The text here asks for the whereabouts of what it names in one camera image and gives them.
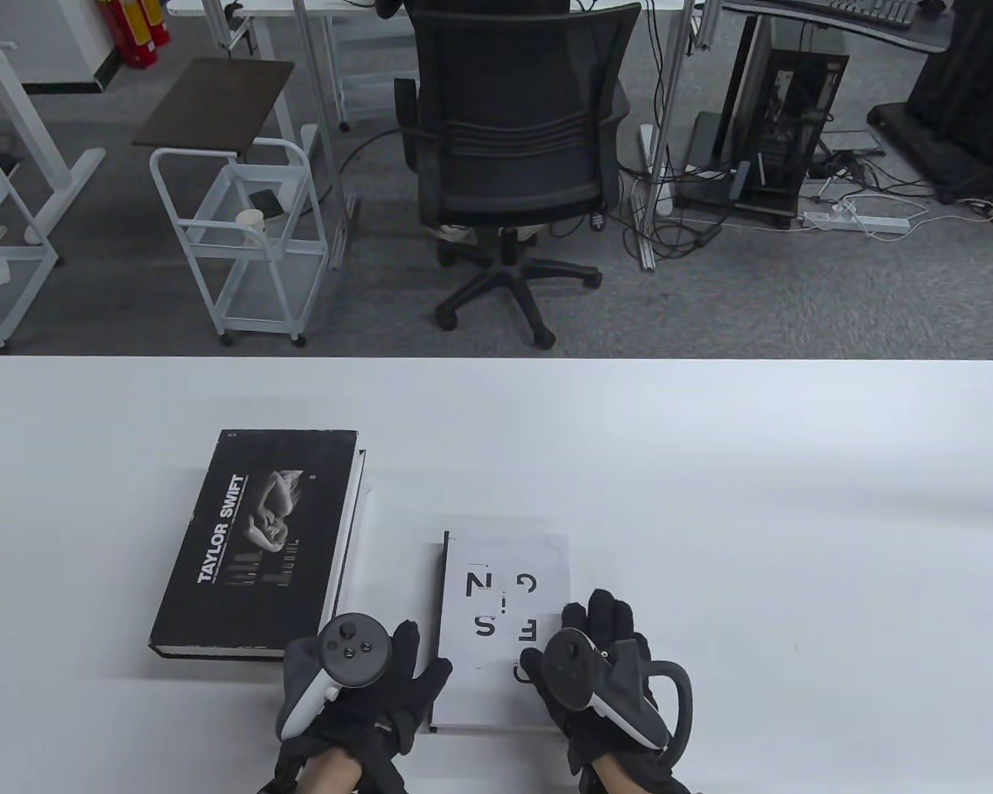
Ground person's left hand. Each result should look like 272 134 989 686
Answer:
306 622 453 787

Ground person's right hand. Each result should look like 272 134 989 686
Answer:
520 589 689 788

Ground grey white controller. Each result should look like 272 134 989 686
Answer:
276 612 393 743
540 629 698 755

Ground white book black letters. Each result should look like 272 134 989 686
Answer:
429 529 572 735

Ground grey book green circle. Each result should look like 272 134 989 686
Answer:
329 449 369 619

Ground black photo cover book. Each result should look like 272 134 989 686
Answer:
149 428 358 660

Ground person's right forearm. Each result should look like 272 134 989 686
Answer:
596 757 663 794

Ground person's left forearm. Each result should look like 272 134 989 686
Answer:
298 749 365 794

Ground white rolling cart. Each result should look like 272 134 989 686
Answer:
149 138 332 347

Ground white power strip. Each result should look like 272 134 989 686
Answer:
803 211 911 232

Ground dark grey laptop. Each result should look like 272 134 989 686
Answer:
685 112 725 175

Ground black mesh office chair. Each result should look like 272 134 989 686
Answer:
393 0 642 350

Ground black computer tower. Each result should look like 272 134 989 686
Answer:
732 48 850 230

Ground grey floor plate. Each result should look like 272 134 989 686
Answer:
819 128 886 156

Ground white drawer unit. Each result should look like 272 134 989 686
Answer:
331 17 419 125

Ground black equipment stand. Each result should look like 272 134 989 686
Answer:
867 0 993 205

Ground dark brown table board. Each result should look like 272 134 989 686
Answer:
132 58 296 155

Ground dark keyboard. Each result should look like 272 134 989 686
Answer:
827 0 918 30

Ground black curved desk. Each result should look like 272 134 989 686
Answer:
712 0 954 166

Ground aluminium frame post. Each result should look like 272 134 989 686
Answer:
639 0 704 274
292 0 358 271

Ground white desk leg frame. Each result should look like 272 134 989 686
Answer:
0 15 107 246

